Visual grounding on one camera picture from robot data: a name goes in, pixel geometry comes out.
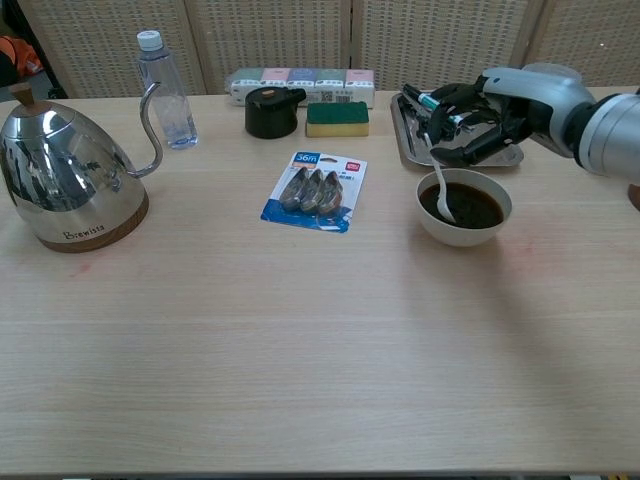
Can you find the multicolour tissue multipack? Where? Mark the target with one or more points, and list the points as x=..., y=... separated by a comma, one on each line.
x=300, y=82

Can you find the white bowl of coffee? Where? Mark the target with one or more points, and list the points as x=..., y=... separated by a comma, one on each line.
x=465, y=230

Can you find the white green tube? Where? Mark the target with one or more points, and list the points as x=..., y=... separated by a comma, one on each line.
x=425, y=98

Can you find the green yellow sponge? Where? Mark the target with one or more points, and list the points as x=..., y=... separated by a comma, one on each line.
x=337, y=117

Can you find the steel gooseneck kettle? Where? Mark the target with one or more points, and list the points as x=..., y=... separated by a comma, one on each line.
x=65, y=170

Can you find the orange black bag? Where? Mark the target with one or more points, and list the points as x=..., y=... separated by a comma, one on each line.
x=20, y=57

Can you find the black round lidded pot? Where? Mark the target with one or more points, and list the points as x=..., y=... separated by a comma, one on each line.
x=270, y=115

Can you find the woven folding screen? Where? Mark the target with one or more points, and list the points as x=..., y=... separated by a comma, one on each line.
x=280, y=35

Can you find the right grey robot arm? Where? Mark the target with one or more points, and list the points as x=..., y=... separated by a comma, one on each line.
x=612, y=135

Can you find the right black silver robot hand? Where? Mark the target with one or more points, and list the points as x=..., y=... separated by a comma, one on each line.
x=535, y=95

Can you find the rectangular steel tray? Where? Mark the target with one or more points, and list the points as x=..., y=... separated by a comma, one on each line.
x=412, y=145

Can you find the white plastic spoon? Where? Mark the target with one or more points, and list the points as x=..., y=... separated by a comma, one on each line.
x=442, y=195

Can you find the clear plastic water bottle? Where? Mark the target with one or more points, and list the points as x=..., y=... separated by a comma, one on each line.
x=167, y=100

